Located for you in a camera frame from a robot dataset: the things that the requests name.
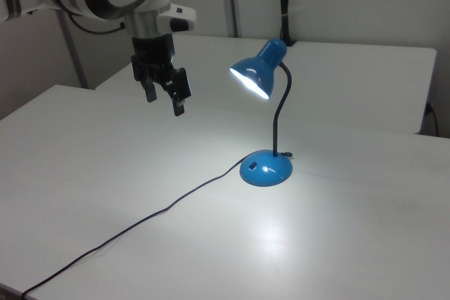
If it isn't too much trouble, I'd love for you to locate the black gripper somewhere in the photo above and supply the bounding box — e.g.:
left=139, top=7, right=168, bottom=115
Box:
left=130, top=34, right=193, bottom=117

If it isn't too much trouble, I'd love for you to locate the blue desk lamp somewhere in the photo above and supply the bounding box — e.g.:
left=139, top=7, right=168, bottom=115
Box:
left=229, top=37, right=294, bottom=188

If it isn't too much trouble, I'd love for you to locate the black lamp power cord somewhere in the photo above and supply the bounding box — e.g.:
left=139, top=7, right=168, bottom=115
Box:
left=21, top=157, right=244, bottom=297

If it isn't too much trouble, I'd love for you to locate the black pole with cables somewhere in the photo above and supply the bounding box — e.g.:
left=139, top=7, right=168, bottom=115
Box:
left=277, top=0, right=297, bottom=47

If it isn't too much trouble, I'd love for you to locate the black wall cable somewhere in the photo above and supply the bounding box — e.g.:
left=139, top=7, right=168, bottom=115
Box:
left=425, top=102, right=441, bottom=136

